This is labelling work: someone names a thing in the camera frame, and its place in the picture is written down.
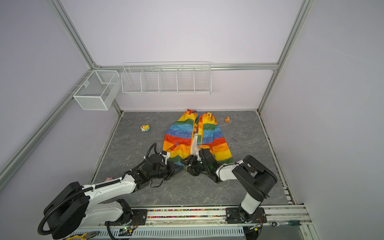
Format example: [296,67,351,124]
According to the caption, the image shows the white wire shelf basket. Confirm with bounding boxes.
[121,62,212,94]

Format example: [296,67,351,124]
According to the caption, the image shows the yellow white small toy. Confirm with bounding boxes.
[141,125,150,132]

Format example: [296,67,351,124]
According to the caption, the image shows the white slotted cable duct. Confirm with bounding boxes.
[69,226,245,239]

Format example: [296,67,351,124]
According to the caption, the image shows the white mesh box basket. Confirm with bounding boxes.
[74,70,121,111]

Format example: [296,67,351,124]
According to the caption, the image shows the green handled ratchet tool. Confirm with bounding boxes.
[270,220,303,228]

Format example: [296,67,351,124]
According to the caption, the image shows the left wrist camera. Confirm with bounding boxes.
[162,151,171,164]

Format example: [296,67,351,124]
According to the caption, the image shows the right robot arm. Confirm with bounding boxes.
[181,149,278,224]

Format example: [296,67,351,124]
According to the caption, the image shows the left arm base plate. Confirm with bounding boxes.
[109,209,148,226]

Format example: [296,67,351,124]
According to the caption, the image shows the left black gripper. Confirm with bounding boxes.
[149,160,184,181]

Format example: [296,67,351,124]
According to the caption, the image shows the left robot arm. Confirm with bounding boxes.
[38,144,183,240]

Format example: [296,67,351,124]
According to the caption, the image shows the rainbow striped jacket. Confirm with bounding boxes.
[163,110,234,165]

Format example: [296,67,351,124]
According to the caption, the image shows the yellow handled pliers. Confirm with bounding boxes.
[63,231,100,240]

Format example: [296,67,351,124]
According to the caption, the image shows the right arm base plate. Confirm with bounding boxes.
[226,207,267,224]

